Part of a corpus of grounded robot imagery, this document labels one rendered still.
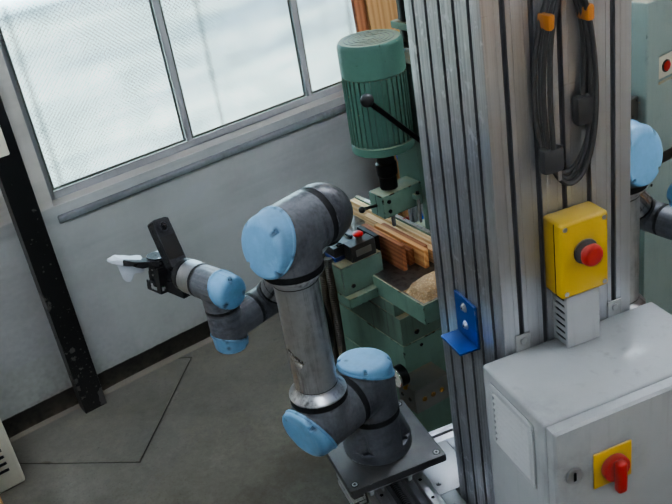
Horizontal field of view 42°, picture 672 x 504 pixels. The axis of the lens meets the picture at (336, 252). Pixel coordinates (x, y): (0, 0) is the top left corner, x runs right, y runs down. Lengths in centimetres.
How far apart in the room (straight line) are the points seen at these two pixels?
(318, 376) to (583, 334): 51
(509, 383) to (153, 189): 244
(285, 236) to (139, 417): 224
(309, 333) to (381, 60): 90
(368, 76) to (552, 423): 122
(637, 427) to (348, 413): 60
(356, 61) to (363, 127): 18
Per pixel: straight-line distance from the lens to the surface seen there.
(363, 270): 239
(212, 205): 377
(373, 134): 235
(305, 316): 160
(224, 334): 186
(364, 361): 182
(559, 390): 140
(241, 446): 335
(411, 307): 230
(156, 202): 365
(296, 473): 318
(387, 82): 230
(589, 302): 147
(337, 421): 174
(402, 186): 250
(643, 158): 172
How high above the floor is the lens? 209
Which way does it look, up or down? 28 degrees down
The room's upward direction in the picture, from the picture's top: 10 degrees counter-clockwise
